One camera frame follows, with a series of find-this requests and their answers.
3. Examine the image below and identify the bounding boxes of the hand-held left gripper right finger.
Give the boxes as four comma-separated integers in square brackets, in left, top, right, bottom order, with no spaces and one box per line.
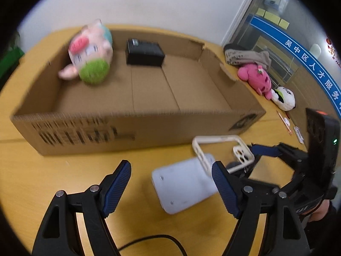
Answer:
[211,161,312,256]

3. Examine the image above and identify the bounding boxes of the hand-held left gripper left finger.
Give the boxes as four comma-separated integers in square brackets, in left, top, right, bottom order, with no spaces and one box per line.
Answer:
[33,160,132,256]

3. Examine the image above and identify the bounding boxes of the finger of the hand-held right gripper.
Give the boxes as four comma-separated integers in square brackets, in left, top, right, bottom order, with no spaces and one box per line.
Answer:
[226,160,299,191]
[249,143,309,166]

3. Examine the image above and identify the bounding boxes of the white plastic device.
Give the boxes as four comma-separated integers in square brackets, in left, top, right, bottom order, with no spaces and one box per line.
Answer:
[151,153,221,215]

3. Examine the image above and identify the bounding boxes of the cream phone case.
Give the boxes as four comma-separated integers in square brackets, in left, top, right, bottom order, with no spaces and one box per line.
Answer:
[192,135,256,174]

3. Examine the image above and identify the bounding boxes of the brown cardboard box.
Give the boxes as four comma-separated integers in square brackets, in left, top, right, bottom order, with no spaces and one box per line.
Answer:
[10,25,267,156]

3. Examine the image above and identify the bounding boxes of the person's right forearm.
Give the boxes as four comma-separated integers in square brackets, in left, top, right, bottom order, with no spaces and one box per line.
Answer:
[308,200,333,248]

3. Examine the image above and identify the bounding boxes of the small white packet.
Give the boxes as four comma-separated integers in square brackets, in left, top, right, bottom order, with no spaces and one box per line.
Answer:
[293,127,305,144]

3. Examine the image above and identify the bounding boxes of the white green plush toy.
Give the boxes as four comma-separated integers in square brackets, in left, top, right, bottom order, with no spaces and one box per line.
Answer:
[271,87,297,111]

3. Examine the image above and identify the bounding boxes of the red round window sticker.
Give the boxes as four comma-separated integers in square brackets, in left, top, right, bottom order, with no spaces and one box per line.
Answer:
[325,37,341,67]

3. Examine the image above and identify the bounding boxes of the grey cloth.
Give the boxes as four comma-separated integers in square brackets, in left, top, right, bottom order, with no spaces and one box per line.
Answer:
[223,43,272,71]

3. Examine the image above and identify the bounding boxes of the blue window banner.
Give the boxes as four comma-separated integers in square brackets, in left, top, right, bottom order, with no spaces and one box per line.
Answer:
[250,16,341,107]

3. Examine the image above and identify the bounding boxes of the pink teal pig plush toy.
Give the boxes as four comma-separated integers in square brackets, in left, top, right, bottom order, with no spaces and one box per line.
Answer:
[58,19,114,86]

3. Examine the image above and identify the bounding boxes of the black box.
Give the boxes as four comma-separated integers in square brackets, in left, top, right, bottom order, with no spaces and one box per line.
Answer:
[126,39,166,67]

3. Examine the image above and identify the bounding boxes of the green foam roll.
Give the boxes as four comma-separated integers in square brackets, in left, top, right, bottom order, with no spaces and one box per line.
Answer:
[8,32,24,64]

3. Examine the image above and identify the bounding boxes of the black cable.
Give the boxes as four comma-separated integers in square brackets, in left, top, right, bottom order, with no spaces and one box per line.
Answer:
[117,235,188,256]

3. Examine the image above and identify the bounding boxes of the white window frame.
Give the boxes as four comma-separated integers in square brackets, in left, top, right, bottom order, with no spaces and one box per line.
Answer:
[221,0,264,46]

